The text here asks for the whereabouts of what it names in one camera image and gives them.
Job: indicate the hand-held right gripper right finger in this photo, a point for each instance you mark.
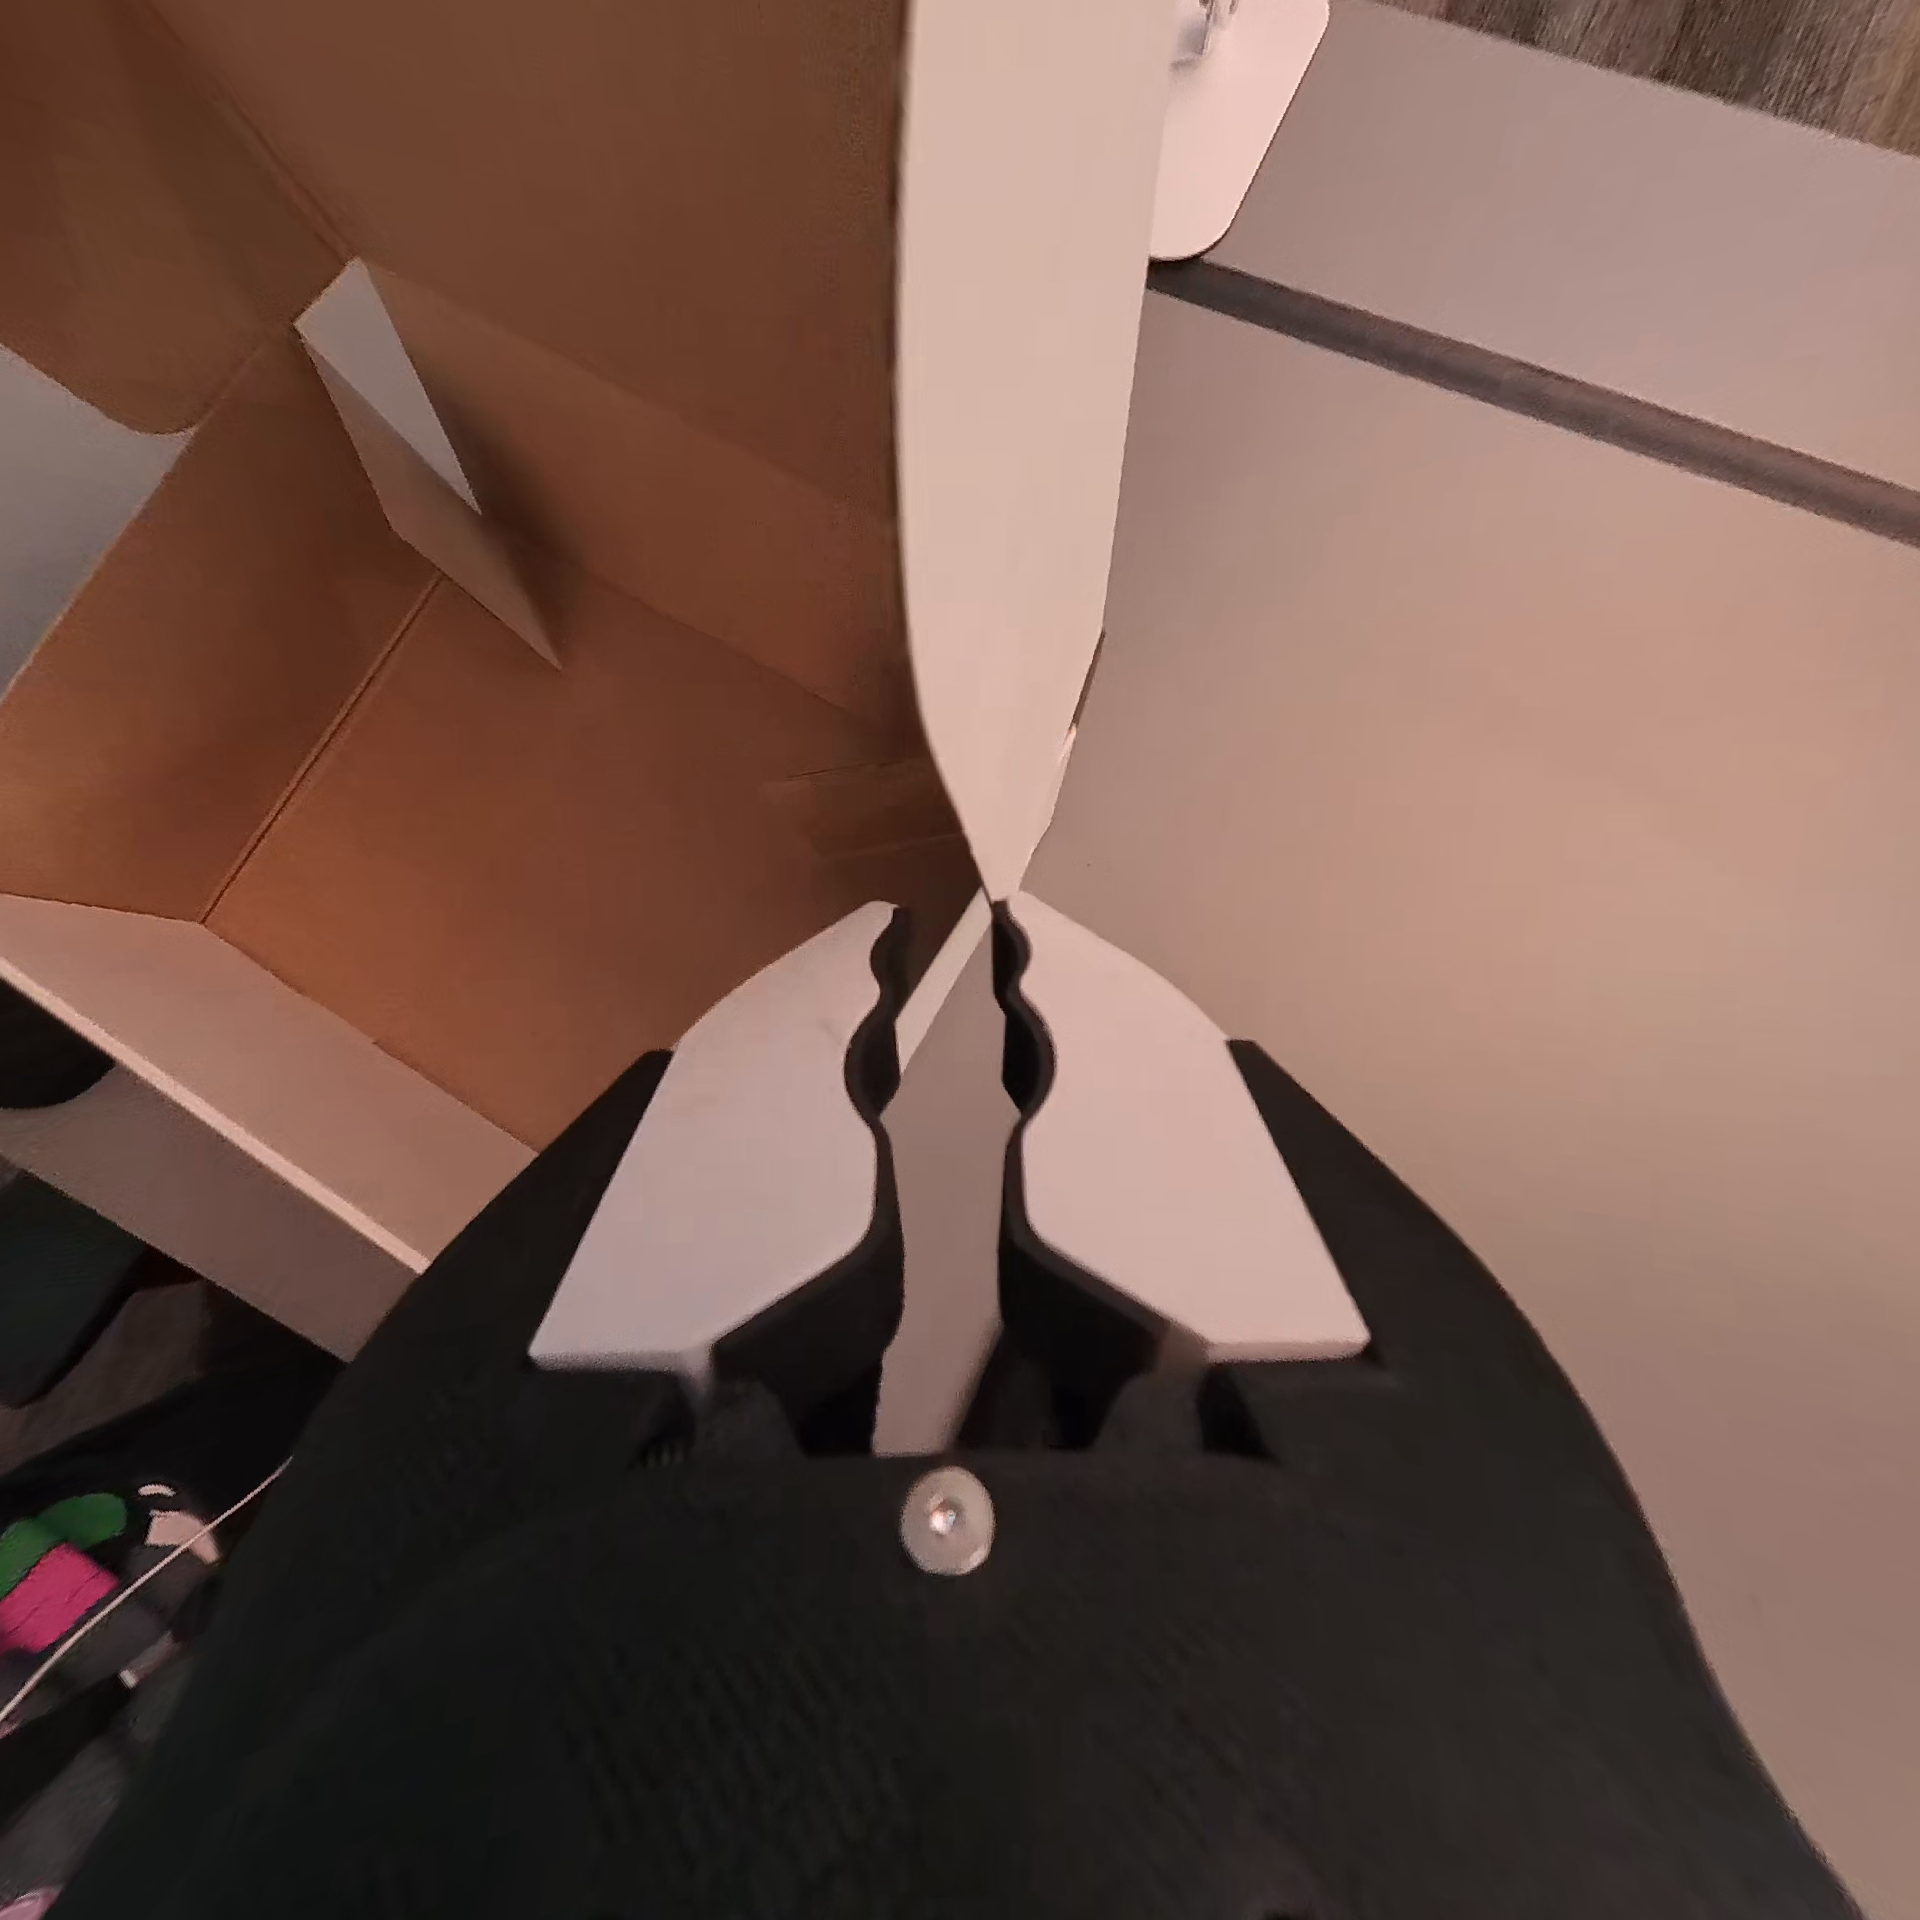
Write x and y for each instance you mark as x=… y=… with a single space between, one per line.
x=1182 y=1183

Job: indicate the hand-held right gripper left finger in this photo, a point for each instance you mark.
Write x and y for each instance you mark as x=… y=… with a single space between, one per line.
x=706 y=1183

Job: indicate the brown cardboard mailer box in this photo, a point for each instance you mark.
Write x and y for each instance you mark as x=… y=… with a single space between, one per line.
x=596 y=227

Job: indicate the black round object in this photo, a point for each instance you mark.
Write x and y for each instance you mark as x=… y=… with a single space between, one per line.
x=31 y=1050

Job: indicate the green pink printed item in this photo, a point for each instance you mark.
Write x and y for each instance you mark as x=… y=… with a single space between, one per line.
x=60 y=1567

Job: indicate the white sign stand base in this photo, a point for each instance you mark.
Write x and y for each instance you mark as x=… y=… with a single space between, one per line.
x=1244 y=136

